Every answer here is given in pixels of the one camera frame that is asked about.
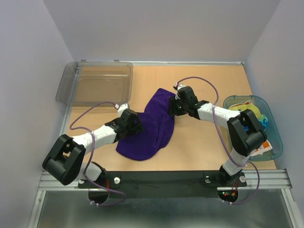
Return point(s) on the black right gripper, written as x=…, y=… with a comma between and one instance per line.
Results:
x=172, y=102

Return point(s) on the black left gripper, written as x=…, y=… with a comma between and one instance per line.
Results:
x=137, y=127

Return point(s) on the purple towel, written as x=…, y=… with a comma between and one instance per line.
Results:
x=158, y=127

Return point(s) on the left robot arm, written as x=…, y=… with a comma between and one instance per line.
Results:
x=65, y=159

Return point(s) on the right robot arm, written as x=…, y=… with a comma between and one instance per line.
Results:
x=245, y=131

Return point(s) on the yellow towel teal trim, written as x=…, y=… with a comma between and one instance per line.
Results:
x=243, y=107

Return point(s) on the smoky clear plastic bin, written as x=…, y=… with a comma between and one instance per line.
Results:
x=84, y=84

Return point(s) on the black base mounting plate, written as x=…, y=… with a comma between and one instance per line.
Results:
x=115, y=186

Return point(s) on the blue towel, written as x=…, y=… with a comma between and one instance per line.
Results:
x=263, y=120

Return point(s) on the orange white patterned towel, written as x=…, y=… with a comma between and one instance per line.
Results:
x=266, y=146

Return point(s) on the teal plastic bin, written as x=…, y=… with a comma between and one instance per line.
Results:
x=271, y=131

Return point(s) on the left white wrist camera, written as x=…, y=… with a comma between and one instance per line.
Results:
x=121, y=106

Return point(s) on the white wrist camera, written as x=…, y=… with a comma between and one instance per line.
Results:
x=178, y=86
x=121, y=106

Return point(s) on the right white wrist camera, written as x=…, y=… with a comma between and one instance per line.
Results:
x=178, y=86

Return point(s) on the aluminium frame rail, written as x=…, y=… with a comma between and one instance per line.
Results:
x=266, y=201

